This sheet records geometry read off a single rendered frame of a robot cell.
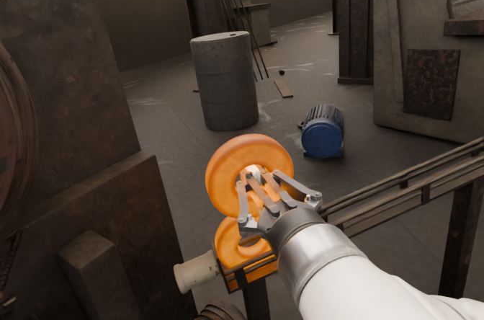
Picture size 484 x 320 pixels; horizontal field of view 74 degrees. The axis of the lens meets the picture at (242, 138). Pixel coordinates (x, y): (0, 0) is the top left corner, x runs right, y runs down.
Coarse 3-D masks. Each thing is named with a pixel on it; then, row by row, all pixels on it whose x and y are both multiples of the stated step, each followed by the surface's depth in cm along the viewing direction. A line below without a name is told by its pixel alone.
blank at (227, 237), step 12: (228, 216) 68; (228, 228) 66; (216, 240) 69; (228, 240) 68; (264, 240) 72; (228, 252) 69; (240, 252) 70; (252, 252) 72; (228, 264) 70; (252, 264) 72
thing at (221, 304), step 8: (208, 304) 79; (216, 304) 77; (224, 304) 77; (232, 304) 78; (200, 312) 80; (208, 312) 76; (216, 312) 75; (224, 312) 75; (232, 312) 76; (240, 312) 77
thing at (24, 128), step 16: (0, 48) 43; (0, 64) 44; (0, 80) 44; (16, 80) 45; (16, 96) 46; (16, 112) 46; (32, 112) 48; (16, 128) 46; (32, 128) 48; (32, 144) 48; (16, 160) 47; (32, 160) 48; (16, 176) 47; (32, 176) 49; (16, 192) 47; (16, 208) 48; (0, 224) 46; (0, 240) 47
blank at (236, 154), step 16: (224, 144) 53; (240, 144) 51; (256, 144) 52; (272, 144) 53; (224, 160) 51; (240, 160) 52; (256, 160) 53; (272, 160) 54; (288, 160) 55; (208, 176) 53; (224, 176) 53; (208, 192) 54; (224, 192) 54; (224, 208) 55; (256, 208) 57
